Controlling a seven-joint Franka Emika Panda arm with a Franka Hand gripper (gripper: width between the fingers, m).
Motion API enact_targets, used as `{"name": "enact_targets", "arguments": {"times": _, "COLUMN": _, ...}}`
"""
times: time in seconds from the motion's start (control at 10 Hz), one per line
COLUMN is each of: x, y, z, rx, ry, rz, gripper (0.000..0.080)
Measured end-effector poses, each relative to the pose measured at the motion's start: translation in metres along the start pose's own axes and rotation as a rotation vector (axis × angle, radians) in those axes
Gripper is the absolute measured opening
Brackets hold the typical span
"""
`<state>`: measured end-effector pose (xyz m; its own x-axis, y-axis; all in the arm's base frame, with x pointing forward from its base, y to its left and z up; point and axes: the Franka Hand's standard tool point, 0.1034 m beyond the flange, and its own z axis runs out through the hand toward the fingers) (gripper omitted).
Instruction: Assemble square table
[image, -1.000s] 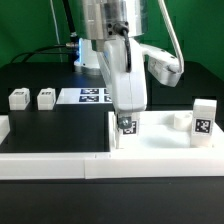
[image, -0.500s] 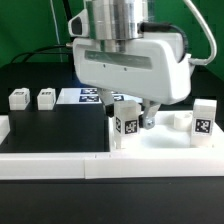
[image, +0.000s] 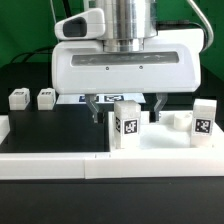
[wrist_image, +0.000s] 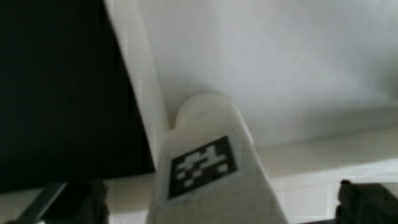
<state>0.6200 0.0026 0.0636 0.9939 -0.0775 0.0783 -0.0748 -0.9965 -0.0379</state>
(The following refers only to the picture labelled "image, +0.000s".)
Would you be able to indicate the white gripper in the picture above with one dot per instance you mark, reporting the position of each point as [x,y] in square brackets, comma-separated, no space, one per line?
[168,63]

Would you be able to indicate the white U-shaped obstacle fence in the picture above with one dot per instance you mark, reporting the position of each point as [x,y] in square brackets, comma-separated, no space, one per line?
[113,164]

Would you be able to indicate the white square table top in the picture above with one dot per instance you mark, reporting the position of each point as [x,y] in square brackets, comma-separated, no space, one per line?
[172,131]

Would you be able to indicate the white marker sheet with tags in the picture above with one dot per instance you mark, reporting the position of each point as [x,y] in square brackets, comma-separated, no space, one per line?
[100,98]

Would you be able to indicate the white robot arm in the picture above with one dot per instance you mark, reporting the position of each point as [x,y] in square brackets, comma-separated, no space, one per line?
[116,47]

